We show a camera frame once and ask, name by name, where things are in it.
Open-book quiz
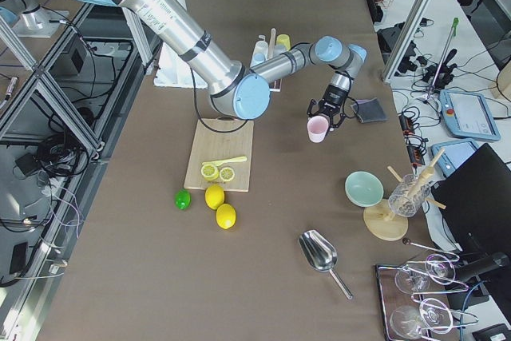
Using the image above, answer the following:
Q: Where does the black monitor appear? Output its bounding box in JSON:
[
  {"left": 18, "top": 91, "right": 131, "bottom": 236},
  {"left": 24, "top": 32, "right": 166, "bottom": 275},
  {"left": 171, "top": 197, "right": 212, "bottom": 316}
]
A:
[{"left": 431, "top": 142, "right": 511, "bottom": 266}]

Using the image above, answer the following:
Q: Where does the blue teach pendant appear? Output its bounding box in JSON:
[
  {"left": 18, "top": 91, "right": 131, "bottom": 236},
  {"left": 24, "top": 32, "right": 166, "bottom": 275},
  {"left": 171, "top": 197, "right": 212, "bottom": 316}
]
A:
[
  {"left": 431, "top": 138, "right": 479, "bottom": 177},
  {"left": 438, "top": 89, "right": 501, "bottom": 141}
]

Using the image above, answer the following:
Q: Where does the grey folded cloth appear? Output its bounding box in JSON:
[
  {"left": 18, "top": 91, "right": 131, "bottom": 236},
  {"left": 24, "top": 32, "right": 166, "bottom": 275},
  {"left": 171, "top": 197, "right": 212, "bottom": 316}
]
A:
[{"left": 351, "top": 97, "right": 387, "bottom": 124}]

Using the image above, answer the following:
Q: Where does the light blue plastic cup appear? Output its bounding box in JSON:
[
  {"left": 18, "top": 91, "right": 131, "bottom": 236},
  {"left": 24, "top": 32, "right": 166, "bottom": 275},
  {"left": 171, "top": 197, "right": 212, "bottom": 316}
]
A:
[{"left": 251, "top": 53, "right": 267, "bottom": 66}]

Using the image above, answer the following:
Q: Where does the whole yellow lemon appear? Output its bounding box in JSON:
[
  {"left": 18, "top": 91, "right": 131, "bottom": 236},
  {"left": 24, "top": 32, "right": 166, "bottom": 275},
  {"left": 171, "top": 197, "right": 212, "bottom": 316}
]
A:
[
  {"left": 204, "top": 184, "right": 225, "bottom": 210},
  {"left": 216, "top": 203, "right": 236, "bottom": 229}
]

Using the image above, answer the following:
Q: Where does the yellow plastic knife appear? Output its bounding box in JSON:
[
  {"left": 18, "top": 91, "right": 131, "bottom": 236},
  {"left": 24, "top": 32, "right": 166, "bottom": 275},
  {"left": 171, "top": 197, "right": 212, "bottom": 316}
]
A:
[{"left": 202, "top": 156, "right": 248, "bottom": 166}]

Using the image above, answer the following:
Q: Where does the clear textured glass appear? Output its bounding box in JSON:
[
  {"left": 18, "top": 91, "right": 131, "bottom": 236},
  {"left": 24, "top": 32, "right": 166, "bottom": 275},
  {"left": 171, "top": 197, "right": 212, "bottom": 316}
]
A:
[{"left": 388, "top": 174, "right": 432, "bottom": 217}]

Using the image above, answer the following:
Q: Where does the yellow plastic cup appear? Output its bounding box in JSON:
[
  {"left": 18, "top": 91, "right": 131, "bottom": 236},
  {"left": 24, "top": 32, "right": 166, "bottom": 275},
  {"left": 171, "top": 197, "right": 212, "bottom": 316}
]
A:
[{"left": 275, "top": 34, "right": 291, "bottom": 50}]

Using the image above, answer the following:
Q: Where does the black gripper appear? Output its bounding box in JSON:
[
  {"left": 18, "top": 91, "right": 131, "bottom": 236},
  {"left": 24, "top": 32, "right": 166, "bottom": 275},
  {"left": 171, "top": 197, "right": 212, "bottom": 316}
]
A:
[{"left": 307, "top": 85, "right": 347, "bottom": 132}]

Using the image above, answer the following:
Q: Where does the metal scoop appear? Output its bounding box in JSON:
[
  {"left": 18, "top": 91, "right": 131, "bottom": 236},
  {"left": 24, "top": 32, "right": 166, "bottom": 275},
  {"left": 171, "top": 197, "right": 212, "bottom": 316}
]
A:
[{"left": 299, "top": 229, "right": 354, "bottom": 299}]

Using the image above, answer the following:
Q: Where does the wooden cutting board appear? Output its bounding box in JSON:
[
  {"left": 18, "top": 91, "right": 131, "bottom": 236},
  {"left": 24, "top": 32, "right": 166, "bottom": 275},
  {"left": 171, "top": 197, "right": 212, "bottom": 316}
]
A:
[{"left": 184, "top": 121, "right": 254, "bottom": 192}]

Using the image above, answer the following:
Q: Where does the mint green bowl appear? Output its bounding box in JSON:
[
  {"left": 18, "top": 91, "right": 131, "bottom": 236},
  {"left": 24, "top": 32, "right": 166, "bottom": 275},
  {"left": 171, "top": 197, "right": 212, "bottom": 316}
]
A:
[{"left": 345, "top": 171, "right": 384, "bottom": 208}]

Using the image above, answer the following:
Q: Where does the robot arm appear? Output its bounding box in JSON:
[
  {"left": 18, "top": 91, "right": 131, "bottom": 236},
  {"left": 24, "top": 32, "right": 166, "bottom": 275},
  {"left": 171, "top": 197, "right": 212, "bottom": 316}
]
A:
[{"left": 78, "top": 0, "right": 366, "bottom": 121}]

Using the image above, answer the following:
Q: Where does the aluminium frame post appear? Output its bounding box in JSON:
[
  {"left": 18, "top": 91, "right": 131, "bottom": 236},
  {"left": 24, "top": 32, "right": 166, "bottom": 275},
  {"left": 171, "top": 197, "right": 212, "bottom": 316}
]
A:
[{"left": 382, "top": 0, "right": 431, "bottom": 85}]

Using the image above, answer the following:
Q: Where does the wooden mug tree stand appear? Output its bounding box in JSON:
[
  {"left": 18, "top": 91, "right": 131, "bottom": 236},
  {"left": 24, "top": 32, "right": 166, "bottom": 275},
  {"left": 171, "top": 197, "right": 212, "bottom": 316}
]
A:
[{"left": 363, "top": 149, "right": 446, "bottom": 241}]

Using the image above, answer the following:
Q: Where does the wine glass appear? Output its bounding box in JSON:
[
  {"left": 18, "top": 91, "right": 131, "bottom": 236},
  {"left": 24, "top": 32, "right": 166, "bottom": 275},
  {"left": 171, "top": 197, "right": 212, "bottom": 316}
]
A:
[
  {"left": 394, "top": 253, "right": 455, "bottom": 294},
  {"left": 390, "top": 298, "right": 454, "bottom": 340}
]

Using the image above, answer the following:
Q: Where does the reacher grabber tool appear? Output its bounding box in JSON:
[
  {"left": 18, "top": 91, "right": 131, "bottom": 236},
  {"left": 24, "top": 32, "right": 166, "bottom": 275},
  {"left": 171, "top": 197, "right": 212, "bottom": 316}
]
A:
[{"left": 424, "top": 18, "right": 459, "bottom": 102}]

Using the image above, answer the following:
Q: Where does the white camera stand base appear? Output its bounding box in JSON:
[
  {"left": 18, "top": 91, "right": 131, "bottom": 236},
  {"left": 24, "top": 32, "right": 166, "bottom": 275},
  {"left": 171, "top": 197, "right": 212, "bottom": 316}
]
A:
[{"left": 153, "top": 0, "right": 193, "bottom": 88}]

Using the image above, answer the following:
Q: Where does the green lime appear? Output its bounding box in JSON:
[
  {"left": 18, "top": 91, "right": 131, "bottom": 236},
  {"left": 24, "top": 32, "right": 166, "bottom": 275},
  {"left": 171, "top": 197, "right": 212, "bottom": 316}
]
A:
[{"left": 174, "top": 189, "right": 191, "bottom": 210}]

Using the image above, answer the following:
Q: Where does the pink plastic cup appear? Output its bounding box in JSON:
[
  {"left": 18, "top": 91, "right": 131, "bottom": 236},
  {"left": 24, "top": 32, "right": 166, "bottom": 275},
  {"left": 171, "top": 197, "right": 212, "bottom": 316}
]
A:
[{"left": 307, "top": 116, "right": 330, "bottom": 143}]

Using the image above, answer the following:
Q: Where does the lemon slice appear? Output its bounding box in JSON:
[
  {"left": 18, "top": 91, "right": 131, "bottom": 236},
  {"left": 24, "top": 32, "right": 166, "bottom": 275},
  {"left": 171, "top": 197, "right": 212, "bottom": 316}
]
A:
[
  {"left": 219, "top": 167, "right": 236, "bottom": 183},
  {"left": 200, "top": 163, "right": 220, "bottom": 181}
]

